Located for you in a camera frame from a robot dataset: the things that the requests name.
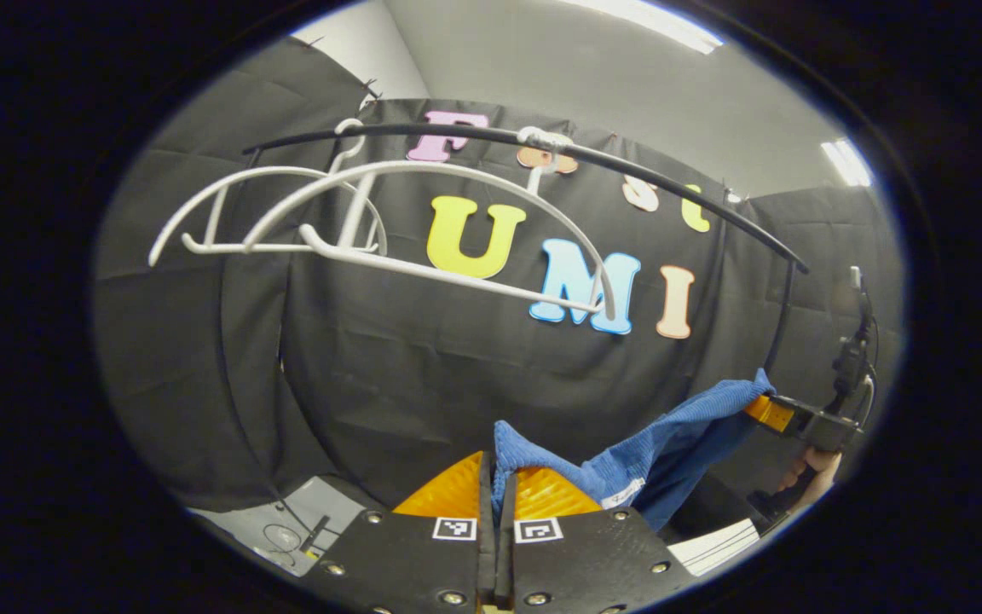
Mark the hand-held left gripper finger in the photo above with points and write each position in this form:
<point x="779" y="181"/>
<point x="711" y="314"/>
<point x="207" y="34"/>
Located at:
<point x="487" y="554"/>
<point x="505" y="563"/>

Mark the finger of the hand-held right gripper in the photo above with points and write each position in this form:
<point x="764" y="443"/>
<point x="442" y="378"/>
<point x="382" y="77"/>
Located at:
<point x="771" y="413"/>

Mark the white plastic hanger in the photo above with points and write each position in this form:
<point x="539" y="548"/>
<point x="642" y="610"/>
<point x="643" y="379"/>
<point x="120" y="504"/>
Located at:
<point x="201" y="249"/>
<point x="457" y="276"/>

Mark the black backdrop cloth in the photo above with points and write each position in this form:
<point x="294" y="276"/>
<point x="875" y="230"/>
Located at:
<point x="414" y="384"/>

